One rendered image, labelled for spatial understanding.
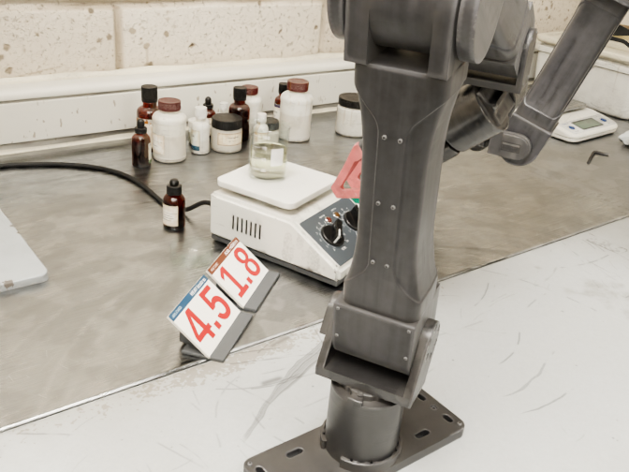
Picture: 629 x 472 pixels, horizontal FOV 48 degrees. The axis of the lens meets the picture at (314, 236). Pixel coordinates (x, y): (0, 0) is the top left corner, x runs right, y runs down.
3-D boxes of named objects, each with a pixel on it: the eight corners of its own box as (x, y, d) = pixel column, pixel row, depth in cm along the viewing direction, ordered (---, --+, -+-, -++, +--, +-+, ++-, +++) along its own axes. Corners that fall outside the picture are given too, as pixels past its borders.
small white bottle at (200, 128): (206, 148, 125) (207, 104, 122) (211, 154, 123) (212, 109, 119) (189, 149, 124) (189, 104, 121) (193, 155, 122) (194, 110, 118)
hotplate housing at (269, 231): (386, 252, 96) (394, 198, 92) (336, 291, 85) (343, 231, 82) (253, 205, 105) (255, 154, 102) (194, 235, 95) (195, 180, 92)
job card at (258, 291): (279, 275, 87) (282, 245, 86) (255, 312, 80) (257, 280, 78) (232, 265, 89) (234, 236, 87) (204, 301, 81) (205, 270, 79)
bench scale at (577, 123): (572, 147, 145) (577, 124, 143) (473, 111, 163) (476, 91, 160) (619, 134, 157) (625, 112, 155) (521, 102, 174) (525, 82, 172)
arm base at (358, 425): (242, 394, 55) (294, 450, 50) (427, 323, 66) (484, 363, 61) (238, 471, 58) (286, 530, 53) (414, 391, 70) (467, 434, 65)
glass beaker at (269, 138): (295, 178, 94) (299, 119, 90) (271, 190, 90) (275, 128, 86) (258, 167, 97) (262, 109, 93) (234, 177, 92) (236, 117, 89)
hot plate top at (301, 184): (341, 184, 95) (341, 177, 95) (291, 212, 86) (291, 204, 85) (268, 160, 100) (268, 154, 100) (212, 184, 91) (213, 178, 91)
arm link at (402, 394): (342, 281, 60) (313, 312, 56) (443, 313, 57) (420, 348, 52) (334, 343, 63) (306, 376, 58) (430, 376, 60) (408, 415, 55)
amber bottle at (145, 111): (153, 142, 126) (153, 81, 121) (168, 150, 123) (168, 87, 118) (132, 147, 123) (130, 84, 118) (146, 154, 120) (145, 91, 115)
